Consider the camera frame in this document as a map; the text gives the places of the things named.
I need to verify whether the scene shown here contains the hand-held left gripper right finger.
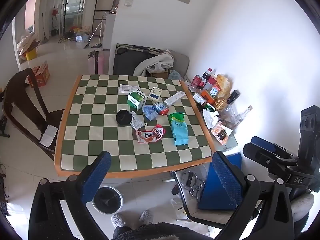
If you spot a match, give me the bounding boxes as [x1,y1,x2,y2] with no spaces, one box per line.
[211,151,296,240]

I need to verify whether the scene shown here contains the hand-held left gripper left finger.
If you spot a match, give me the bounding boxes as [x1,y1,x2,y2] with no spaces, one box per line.
[29,151,112,240]

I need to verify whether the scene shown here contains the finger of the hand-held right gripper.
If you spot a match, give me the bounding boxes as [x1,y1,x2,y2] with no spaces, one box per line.
[242,142,298,174]
[250,136,292,160]

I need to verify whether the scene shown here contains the white trash bin black liner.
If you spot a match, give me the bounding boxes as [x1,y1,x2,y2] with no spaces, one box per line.
[92,185,124,215]

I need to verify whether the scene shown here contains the light blue packet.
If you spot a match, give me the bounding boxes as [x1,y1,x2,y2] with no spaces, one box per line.
[171,120,189,146]

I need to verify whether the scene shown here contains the red snack wrapper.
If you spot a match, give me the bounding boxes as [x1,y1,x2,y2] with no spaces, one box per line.
[136,124,166,144]

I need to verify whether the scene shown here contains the blue wrapper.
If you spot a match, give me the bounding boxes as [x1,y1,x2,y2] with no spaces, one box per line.
[142,104,158,121]

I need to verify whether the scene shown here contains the green white medicine box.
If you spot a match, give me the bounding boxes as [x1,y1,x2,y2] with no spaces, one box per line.
[127,90,148,110]

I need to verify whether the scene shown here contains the metal hand grip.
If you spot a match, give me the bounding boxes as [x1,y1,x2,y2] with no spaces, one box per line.
[189,180,206,202]

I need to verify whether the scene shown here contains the clutter of bottles and snacks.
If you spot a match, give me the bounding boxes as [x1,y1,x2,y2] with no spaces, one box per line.
[187,80,239,153]

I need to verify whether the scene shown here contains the clear glass bottle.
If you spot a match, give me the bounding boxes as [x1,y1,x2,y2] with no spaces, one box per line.
[234,105,253,126]

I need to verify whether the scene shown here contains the green checkered tablecloth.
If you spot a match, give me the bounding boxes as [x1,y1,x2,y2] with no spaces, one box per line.
[54,74,217,179]

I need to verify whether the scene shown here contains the orange snack packet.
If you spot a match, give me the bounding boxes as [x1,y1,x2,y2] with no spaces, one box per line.
[210,121,234,145]

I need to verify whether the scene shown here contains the clear plastic bag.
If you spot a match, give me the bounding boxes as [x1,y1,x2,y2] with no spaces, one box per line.
[220,104,238,128]

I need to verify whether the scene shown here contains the grey fluffy slipper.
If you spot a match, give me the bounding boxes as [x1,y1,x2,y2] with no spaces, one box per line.
[139,209,153,225]
[111,214,127,228]

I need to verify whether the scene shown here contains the white plastic bag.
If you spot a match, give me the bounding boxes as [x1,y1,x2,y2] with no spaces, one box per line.
[170,197,190,222]

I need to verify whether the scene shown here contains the black box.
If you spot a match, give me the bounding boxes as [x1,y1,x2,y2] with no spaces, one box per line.
[226,90,241,104]

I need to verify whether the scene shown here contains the crumpled white tissue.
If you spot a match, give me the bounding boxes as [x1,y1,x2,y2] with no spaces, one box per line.
[202,109,220,129]

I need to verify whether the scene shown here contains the gold textured bottle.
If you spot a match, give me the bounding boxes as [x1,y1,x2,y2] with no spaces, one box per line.
[214,97,229,110]

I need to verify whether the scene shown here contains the white paper sheet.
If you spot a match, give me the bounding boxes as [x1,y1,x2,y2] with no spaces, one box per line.
[40,126,58,147]

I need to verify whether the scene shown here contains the black round lid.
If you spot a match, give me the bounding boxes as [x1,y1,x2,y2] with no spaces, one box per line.
[116,110,132,125]

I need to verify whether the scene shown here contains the clear plastic wrapper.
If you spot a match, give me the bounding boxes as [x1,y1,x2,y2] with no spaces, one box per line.
[130,111,145,130]

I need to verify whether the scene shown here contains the red blue label carton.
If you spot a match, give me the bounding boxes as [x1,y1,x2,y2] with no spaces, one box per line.
[209,84,222,98]

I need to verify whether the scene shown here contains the yellow snack bag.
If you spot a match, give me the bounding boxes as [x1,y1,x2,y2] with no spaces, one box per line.
[216,74,232,97]

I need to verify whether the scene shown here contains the green snack packet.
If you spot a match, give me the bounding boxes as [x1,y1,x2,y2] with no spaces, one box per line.
[170,112,185,124]

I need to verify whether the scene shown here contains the small white box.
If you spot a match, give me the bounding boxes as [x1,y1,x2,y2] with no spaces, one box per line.
[192,92,207,104]

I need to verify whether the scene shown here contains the red cup white lid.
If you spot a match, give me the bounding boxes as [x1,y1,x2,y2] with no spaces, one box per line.
[206,74,218,90]

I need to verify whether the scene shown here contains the cola bottle red cap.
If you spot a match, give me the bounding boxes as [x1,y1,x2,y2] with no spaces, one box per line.
[199,68,213,90]

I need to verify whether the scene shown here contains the white paper card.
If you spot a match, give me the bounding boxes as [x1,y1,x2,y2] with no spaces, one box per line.
[119,84,140,95]

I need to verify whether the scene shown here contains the long white box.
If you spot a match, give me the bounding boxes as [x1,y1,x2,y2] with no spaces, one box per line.
[164,91,187,107]

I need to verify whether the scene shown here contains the red soda can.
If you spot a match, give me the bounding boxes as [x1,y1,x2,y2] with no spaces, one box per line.
[190,74,202,88]

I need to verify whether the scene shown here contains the black metal rack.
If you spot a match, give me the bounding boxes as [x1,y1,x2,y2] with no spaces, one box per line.
[0,164,10,217]

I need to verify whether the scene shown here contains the white blue medicine box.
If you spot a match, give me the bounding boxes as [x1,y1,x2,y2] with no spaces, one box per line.
[147,86,162,102]

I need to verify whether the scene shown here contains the dark wooden chair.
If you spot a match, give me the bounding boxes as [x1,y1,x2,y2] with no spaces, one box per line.
[2,68,66,160]

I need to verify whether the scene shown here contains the light blue plastic bag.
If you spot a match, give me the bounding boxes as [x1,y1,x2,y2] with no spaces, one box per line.
[168,69,184,81]

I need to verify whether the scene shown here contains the pink suitcase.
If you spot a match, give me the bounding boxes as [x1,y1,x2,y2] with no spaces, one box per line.
[97,50,110,75]

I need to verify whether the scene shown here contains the orange cardboard box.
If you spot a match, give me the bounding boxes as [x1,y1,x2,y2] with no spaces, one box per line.
[27,60,50,87]

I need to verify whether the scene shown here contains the grey upholstered chair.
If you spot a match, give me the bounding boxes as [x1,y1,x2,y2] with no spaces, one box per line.
[172,51,190,78]

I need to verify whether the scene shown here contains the dark folding bed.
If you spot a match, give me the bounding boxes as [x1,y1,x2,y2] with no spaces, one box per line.
[114,43,163,75]

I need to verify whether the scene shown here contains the brown cardboard box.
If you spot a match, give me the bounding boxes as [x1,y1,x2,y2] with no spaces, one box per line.
[146,66,168,79]

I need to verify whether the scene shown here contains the white jacket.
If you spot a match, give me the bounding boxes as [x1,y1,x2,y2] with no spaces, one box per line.
[134,51,175,77]

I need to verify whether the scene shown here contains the broom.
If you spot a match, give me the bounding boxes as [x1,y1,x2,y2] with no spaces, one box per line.
[84,21,103,49]

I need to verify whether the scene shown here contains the white cabinet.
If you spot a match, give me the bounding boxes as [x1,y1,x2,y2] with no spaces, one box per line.
[101,12,118,52]

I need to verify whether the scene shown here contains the pile of bedding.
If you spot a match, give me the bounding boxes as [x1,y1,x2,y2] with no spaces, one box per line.
[16,32,40,55]

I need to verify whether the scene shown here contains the black coat rack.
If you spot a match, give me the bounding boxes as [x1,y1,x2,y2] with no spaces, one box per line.
[60,0,72,34]

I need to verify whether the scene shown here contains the black handle hand grip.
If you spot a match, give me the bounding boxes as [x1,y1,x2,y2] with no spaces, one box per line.
[180,171,198,188]

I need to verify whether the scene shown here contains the black frame chair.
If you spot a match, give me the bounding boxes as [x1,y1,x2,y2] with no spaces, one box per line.
[172,152,263,230]

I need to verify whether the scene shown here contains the long handle dustpan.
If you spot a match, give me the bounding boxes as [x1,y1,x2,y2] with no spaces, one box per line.
[91,15,105,48]

